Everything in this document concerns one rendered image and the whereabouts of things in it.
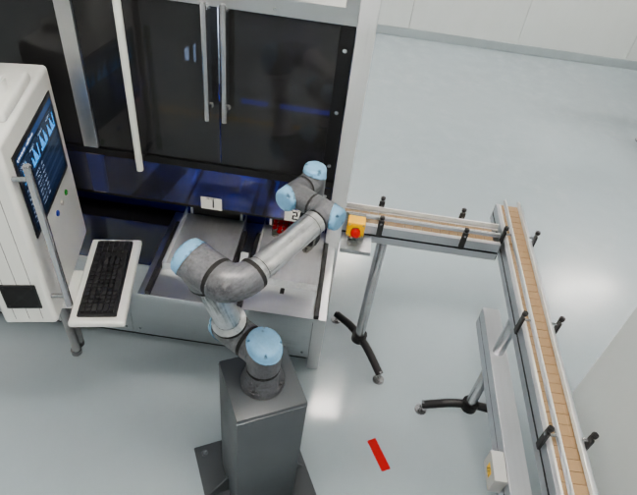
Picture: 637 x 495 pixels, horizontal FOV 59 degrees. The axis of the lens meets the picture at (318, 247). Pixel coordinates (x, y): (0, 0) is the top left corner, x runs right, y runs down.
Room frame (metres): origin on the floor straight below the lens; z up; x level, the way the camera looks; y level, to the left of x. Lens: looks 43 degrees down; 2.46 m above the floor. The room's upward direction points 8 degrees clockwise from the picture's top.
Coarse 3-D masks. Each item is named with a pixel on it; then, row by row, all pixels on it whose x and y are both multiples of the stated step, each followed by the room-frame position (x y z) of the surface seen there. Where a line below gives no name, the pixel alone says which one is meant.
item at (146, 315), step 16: (80, 256) 1.73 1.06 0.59; (144, 272) 1.73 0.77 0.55; (144, 304) 1.73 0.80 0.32; (160, 304) 1.72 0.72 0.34; (176, 304) 1.72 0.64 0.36; (192, 304) 1.72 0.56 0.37; (128, 320) 1.73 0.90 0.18; (144, 320) 1.73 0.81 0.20; (160, 320) 1.72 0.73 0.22; (176, 320) 1.72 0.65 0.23; (192, 320) 1.72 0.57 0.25; (208, 320) 1.72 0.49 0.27; (256, 320) 1.72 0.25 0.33; (272, 320) 1.72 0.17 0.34; (288, 320) 1.72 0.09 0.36; (176, 336) 1.72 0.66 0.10; (192, 336) 1.72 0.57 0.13; (208, 336) 1.72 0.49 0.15; (288, 336) 1.72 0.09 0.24; (304, 336) 1.72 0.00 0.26; (288, 352) 1.72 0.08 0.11; (304, 352) 1.72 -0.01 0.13
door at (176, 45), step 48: (96, 0) 1.74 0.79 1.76; (144, 0) 1.73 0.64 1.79; (96, 48) 1.74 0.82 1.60; (144, 48) 1.73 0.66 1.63; (192, 48) 1.73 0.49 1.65; (96, 96) 1.74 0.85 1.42; (144, 96) 1.73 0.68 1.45; (192, 96) 1.73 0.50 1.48; (144, 144) 1.73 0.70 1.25; (192, 144) 1.73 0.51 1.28
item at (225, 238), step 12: (192, 216) 1.78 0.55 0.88; (204, 216) 1.79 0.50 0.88; (180, 228) 1.69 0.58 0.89; (192, 228) 1.71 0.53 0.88; (204, 228) 1.72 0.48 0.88; (216, 228) 1.73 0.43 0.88; (228, 228) 1.74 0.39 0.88; (240, 228) 1.75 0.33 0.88; (180, 240) 1.63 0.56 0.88; (204, 240) 1.65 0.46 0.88; (216, 240) 1.66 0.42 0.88; (228, 240) 1.67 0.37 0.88; (168, 252) 1.53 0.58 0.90; (228, 252) 1.59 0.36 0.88; (168, 264) 1.46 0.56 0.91
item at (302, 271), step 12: (264, 228) 1.77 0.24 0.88; (264, 240) 1.70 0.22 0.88; (300, 252) 1.65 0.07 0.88; (312, 252) 1.66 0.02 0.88; (288, 264) 1.57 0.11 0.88; (300, 264) 1.58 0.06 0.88; (312, 264) 1.59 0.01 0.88; (276, 276) 1.50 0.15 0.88; (288, 276) 1.51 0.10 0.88; (300, 276) 1.52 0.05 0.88; (312, 276) 1.53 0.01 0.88; (300, 288) 1.46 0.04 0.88; (312, 288) 1.46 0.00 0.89
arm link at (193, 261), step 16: (192, 240) 1.09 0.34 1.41; (176, 256) 1.04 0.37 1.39; (192, 256) 1.03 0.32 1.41; (208, 256) 1.03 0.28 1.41; (224, 256) 1.05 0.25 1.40; (176, 272) 1.02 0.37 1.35; (192, 272) 1.00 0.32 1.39; (208, 272) 0.99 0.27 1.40; (192, 288) 1.01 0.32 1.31; (208, 304) 1.05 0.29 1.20; (224, 304) 1.07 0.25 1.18; (224, 320) 1.08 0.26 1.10; (240, 320) 1.13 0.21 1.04; (224, 336) 1.09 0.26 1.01; (240, 336) 1.10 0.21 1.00
